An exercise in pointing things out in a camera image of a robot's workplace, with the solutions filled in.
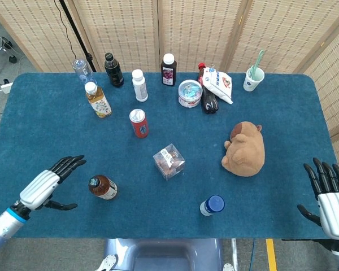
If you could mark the white snack bag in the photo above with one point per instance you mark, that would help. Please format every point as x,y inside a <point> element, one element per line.
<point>219,83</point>

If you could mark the round clear candy jar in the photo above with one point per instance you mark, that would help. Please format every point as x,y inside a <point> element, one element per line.
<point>189,94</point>

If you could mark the white paper cup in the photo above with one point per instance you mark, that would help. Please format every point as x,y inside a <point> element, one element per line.
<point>251,84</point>

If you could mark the white perforated foot plate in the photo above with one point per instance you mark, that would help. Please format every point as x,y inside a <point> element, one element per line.
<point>228,267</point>
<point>108,262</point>

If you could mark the grape juice bottle white cap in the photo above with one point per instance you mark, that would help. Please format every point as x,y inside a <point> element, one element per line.
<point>169,72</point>

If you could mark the swivel chair base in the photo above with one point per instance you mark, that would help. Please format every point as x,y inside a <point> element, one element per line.
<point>0,48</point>

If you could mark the brown tea bottle black cap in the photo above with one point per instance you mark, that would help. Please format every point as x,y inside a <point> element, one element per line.
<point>103,188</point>

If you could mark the blue-grey robot body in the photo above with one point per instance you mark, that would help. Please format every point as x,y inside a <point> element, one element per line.
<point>164,254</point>

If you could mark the brown capybara plush toy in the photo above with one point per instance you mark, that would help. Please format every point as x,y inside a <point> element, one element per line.
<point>245,152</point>

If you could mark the bamboo folding screen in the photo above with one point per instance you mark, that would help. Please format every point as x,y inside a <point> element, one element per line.
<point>192,31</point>

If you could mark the white plastic bottle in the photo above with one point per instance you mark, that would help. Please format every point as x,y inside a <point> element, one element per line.
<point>139,87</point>

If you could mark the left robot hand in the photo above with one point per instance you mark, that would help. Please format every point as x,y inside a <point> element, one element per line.
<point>39,186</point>

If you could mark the clear plastic cube box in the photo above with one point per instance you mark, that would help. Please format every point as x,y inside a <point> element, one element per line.
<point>169,162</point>

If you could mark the white power strip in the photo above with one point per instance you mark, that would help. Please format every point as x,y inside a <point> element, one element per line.
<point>6,88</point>

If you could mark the red drink can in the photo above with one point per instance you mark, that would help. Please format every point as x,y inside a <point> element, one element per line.
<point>139,125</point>

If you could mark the black tripod stand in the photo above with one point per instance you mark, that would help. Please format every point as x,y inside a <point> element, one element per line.
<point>79,39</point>

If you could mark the clear empty water bottle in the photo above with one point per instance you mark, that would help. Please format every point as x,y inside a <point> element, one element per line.
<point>82,70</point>

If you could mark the green plastic spoon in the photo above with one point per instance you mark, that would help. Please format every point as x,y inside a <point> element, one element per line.
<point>258,60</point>

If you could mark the black drink bottle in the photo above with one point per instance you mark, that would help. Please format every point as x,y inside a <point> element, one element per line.
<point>114,73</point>

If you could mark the yellow tea bottle floral label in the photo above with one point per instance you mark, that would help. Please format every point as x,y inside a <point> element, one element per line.
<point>99,103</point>

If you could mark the cola bottle red cap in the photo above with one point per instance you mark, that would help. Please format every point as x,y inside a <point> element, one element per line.
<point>209,103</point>

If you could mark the blue table mat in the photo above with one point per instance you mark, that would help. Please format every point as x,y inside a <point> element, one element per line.
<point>59,135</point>

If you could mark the white yogurt bottle blue cap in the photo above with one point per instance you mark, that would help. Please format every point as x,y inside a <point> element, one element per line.
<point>212,205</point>

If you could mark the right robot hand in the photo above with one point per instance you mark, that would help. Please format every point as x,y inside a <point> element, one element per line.
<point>334,211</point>

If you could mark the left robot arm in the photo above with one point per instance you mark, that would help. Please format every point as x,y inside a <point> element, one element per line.
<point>2,226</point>

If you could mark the grey metal table leg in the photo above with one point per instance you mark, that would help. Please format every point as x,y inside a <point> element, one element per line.
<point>234,251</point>

